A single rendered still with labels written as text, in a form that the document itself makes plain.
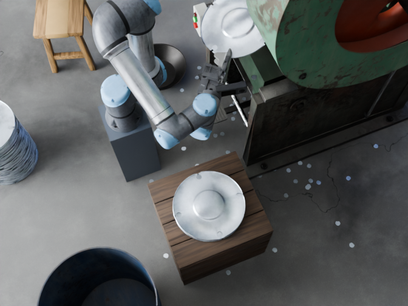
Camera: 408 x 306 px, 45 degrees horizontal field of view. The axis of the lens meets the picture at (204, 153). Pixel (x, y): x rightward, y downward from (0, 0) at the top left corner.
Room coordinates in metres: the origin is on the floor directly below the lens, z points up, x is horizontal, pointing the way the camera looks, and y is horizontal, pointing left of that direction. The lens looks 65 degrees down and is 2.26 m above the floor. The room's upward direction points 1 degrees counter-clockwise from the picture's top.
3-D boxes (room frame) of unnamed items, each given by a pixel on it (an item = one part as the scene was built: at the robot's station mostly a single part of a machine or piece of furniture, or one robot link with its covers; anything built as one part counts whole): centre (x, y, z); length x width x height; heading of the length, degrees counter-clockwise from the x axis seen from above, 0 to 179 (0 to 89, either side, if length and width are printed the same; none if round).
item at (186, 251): (0.65, -0.01, 0.18); 0.40 x 0.38 x 0.35; 111
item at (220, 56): (1.07, -0.07, 0.78); 0.09 x 0.06 x 0.03; 162
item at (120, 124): (1.02, 0.33, 0.50); 0.15 x 0.15 x 0.10
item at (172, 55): (1.54, 0.23, 0.04); 0.30 x 0.30 x 0.07
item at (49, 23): (1.73, 0.70, 0.16); 0.34 x 0.24 x 0.34; 3
